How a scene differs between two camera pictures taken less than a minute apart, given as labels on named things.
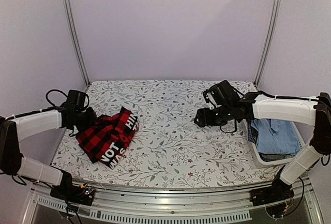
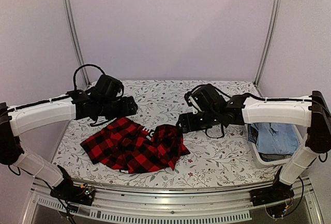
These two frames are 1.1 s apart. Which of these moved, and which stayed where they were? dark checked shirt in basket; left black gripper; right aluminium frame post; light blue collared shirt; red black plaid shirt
Moved: red black plaid shirt; left black gripper
Stayed: dark checked shirt in basket; light blue collared shirt; right aluminium frame post
